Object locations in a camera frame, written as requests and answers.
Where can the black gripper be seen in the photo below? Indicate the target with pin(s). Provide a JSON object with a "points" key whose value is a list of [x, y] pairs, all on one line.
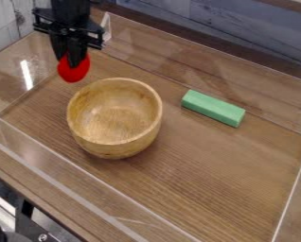
{"points": [[72, 30]]}

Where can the red plush strawberry toy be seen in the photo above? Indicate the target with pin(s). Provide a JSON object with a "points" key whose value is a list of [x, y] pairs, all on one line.
{"points": [[72, 74]]}

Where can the wooden bowl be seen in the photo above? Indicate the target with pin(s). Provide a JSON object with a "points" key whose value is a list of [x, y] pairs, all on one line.
{"points": [[114, 116]]}

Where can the green rectangular block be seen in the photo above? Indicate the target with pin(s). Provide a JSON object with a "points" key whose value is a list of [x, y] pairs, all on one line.
{"points": [[214, 108]]}

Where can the black table leg clamp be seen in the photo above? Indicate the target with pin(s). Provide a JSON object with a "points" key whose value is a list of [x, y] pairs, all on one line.
{"points": [[27, 227]]}

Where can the clear acrylic corner bracket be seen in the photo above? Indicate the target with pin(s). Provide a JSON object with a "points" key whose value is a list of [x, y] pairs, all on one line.
{"points": [[106, 26]]}

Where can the clear acrylic tray wall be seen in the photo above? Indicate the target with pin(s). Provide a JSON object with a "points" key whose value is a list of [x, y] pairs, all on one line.
{"points": [[87, 206]]}

